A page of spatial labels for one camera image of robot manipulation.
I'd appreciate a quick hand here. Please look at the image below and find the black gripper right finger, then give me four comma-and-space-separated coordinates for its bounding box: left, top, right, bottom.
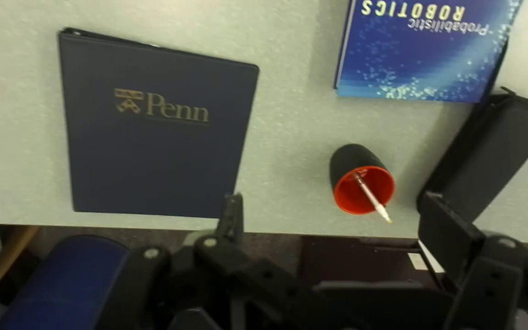
417, 191, 528, 330

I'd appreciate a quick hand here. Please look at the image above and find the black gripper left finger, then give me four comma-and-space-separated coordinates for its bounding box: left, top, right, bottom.
193, 193, 364, 330

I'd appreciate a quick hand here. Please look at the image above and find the white pen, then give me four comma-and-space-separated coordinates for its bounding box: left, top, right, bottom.
353, 172, 395, 226

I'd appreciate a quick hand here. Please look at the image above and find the black mug red inside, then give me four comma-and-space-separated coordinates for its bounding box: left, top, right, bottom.
329, 141, 398, 216

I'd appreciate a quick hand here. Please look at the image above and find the black zippered case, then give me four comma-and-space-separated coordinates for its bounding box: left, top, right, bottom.
415, 86, 528, 226

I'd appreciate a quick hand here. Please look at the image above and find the black low platform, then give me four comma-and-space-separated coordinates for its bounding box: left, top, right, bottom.
299, 237, 446, 290

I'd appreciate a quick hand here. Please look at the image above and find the navy Penn folder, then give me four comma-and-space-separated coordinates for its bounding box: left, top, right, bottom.
57, 26, 261, 220

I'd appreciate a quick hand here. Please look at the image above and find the blue Probabilistic Robotics book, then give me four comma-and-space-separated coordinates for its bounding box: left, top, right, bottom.
332, 0, 528, 105

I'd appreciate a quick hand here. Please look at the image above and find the blue padded chair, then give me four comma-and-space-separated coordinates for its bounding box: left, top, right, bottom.
0, 233, 133, 330

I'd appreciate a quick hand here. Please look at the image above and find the wooden furniture leg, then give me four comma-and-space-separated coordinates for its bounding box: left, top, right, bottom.
0, 226, 41, 315

